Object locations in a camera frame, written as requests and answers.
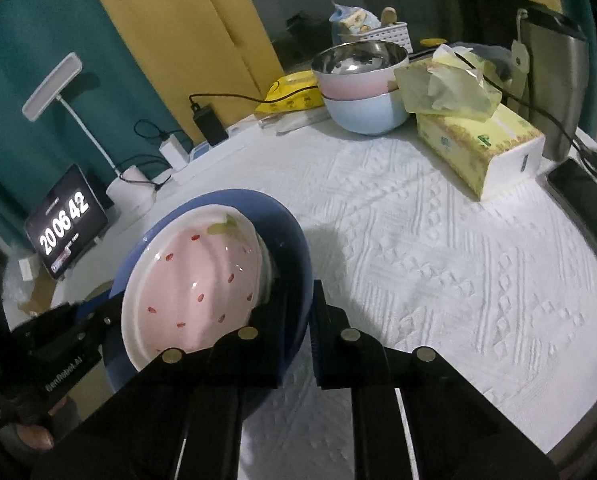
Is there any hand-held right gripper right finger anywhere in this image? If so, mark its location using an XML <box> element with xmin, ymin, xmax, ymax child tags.
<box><xmin>311</xmin><ymin>279</ymin><xmax>561</xmax><ymax>480</ymax></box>

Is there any tablet showing clock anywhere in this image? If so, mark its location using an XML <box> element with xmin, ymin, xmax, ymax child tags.
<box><xmin>24</xmin><ymin>164</ymin><xmax>110</xmax><ymax>281</ymax></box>

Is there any white flat packet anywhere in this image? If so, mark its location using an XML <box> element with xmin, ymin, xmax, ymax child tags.
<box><xmin>258</xmin><ymin>109</ymin><xmax>331</xmax><ymax>135</ymax></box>

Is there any black charger cable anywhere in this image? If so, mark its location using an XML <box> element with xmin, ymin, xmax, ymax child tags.
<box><xmin>118</xmin><ymin>119</ymin><xmax>176</xmax><ymax>191</ymax></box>

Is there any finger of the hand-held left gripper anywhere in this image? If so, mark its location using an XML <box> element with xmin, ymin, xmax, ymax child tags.
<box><xmin>75</xmin><ymin>292</ymin><xmax>125</xmax><ymax>347</ymax></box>

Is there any brown cardboard piece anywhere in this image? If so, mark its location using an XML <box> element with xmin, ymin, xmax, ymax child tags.
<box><xmin>17</xmin><ymin>275</ymin><xmax>62</xmax><ymax>316</ymax></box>

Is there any yellow tissue box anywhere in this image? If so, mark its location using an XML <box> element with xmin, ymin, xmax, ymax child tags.
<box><xmin>394</xmin><ymin>44</ymin><xmax>546</xmax><ymax>202</ymax></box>

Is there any yellow packet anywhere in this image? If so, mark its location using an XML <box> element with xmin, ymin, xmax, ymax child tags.
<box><xmin>255</xmin><ymin>72</ymin><xmax>325</xmax><ymax>113</ymax></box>

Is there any light blue bowl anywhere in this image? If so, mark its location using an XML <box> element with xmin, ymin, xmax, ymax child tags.
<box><xmin>323</xmin><ymin>89</ymin><xmax>410</xmax><ymax>136</ymax></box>

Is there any large blue bowl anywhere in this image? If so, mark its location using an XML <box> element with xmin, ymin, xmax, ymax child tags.
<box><xmin>106</xmin><ymin>188</ymin><xmax>313</xmax><ymax>423</ymax></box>

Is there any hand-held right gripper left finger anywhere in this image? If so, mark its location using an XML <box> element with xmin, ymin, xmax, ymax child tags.
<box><xmin>28</xmin><ymin>280</ymin><xmax>292</xmax><ymax>480</ymax></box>

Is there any pink strawberry print bowl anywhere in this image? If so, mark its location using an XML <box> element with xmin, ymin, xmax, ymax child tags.
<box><xmin>121</xmin><ymin>203</ymin><xmax>274</xmax><ymax>373</ymax></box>

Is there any white plastic basket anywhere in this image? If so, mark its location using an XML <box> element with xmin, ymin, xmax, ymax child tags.
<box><xmin>337</xmin><ymin>22</ymin><xmax>410</xmax><ymax>51</ymax></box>

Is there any person's left hand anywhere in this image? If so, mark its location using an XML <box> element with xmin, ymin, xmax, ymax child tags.
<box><xmin>0</xmin><ymin>394</ymin><xmax>82</xmax><ymax>455</ymax></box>

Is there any black power adapter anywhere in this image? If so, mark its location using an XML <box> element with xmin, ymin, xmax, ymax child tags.
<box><xmin>193</xmin><ymin>105</ymin><xmax>229</xmax><ymax>147</ymax></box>

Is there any black adapter cable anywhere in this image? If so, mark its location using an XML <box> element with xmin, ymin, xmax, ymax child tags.
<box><xmin>188</xmin><ymin>92</ymin><xmax>324</xmax><ymax>116</ymax></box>

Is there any teal curtain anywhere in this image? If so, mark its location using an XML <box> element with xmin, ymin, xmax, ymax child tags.
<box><xmin>0</xmin><ymin>0</ymin><xmax>179</xmax><ymax>251</ymax></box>

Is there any black smartphone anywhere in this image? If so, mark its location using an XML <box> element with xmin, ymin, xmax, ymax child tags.
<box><xmin>545</xmin><ymin>157</ymin><xmax>597</xmax><ymax>241</ymax></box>

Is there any pink steel-lined bowl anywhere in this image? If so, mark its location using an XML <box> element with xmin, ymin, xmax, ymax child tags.
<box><xmin>311</xmin><ymin>41</ymin><xmax>410</xmax><ymax>100</ymax></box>

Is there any small white box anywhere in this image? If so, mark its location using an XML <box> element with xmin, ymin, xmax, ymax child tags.
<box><xmin>19</xmin><ymin>257</ymin><xmax>42</xmax><ymax>283</ymax></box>

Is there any white charger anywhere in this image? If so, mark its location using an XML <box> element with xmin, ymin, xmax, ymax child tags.
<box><xmin>159</xmin><ymin>132</ymin><xmax>189</xmax><ymax>170</ymax></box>

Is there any black phone cable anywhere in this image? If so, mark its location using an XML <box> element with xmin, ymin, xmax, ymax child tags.
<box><xmin>451</xmin><ymin>50</ymin><xmax>597</xmax><ymax>181</ymax></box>

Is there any blue and white snack bag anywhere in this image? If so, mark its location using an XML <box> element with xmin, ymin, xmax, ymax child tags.
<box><xmin>331</xmin><ymin>2</ymin><xmax>381</xmax><ymax>33</ymax></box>

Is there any white desk lamp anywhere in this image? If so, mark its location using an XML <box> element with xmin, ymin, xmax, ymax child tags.
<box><xmin>22</xmin><ymin>52</ymin><xmax>154</xmax><ymax>216</ymax></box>

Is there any steel thermos jug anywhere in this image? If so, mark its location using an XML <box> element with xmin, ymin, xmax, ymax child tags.
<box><xmin>515</xmin><ymin>5</ymin><xmax>590</xmax><ymax>162</ymax></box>

